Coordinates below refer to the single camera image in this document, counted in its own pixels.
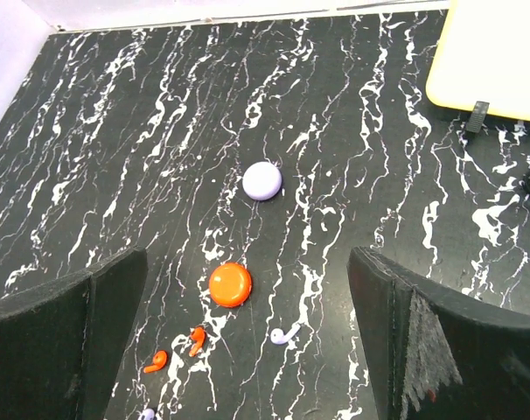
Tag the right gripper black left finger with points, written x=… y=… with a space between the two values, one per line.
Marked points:
x=62 y=342

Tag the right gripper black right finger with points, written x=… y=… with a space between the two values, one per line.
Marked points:
x=434 y=353

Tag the lilac earbud front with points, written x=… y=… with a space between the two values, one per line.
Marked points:
x=147 y=414

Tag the lilac earbud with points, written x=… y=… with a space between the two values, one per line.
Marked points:
x=147 y=414
x=280 y=337

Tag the lilac earbud charging case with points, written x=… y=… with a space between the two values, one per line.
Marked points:
x=262 y=181

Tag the lilac earbud near case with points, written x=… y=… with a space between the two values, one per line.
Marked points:
x=280 y=337

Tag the orange earbud charging case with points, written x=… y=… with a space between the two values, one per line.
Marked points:
x=230 y=285

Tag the orange earbud lower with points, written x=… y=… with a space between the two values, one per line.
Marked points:
x=159 y=361

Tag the orange earbud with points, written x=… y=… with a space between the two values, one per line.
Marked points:
x=198 y=336
x=159 y=361

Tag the orange earbud upper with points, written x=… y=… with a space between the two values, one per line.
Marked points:
x=198 y=336

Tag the yellow framed whiteboard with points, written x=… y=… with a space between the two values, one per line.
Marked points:
x=483 y=55

